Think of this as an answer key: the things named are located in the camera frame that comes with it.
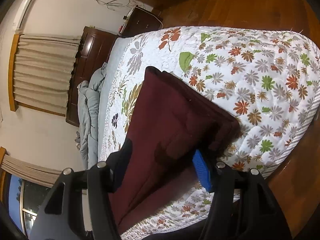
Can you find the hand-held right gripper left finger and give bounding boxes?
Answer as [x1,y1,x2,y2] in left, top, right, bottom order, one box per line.
[29,139,133,240]

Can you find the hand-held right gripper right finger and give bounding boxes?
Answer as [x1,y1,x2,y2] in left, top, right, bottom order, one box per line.
[192,149,293,240]

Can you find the maroon pants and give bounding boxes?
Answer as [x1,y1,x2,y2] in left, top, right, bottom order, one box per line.
[114,66,242,235]

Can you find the grey rumpled comforter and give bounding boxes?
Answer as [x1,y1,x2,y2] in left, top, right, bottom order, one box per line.
[76,62,108,168]

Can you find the beige pleated curtain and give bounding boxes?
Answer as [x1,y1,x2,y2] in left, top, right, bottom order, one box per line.
[12,34,82,117]
[0,154,66,188]

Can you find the wooden framed window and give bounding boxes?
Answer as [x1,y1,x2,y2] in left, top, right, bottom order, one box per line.
[0,146,52,237]

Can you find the light blue bed sheet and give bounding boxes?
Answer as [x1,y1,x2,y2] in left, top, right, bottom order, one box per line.
[97,37,131,160]

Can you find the floral quilted bedspread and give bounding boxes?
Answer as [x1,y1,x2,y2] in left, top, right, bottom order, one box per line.
[97,26,320,240]

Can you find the dark wooden headboard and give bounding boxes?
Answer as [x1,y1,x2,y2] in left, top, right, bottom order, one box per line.
[65,26,119,127]

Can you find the dark wooden nightstand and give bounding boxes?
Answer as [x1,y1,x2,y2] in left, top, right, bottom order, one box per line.
[120,5,164,38]

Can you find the white air conditioner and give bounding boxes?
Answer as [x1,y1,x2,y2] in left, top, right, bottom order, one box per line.
[11,0,38,29]

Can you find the white cable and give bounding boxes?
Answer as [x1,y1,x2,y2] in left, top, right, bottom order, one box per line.
[136,4,163,28]

